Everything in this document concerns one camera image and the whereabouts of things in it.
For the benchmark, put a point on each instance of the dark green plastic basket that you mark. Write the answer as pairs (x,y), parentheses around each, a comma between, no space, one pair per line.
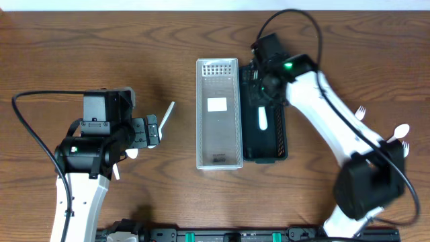
(261,146)

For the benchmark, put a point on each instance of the white plastic fork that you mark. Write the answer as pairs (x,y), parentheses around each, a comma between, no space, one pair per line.
(406,148)
(360,113)

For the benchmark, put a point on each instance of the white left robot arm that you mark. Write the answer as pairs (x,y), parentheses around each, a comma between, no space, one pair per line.
(88,156)

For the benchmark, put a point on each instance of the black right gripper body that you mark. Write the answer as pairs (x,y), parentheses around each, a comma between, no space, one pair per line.
(259,95)

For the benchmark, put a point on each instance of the white plastic spoon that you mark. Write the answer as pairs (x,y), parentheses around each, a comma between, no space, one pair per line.
(116,171)
(165,119)
(132,153)
(399,132)

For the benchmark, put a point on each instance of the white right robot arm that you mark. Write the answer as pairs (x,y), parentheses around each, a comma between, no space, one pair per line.
(372,168)

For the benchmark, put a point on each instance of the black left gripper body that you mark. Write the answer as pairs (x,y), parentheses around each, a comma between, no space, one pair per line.
(140,132)

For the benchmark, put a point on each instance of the clear white plastic basket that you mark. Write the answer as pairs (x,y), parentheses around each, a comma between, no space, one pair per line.
(218,114)

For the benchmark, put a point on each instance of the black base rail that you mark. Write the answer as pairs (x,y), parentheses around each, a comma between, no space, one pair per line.
(129,230)

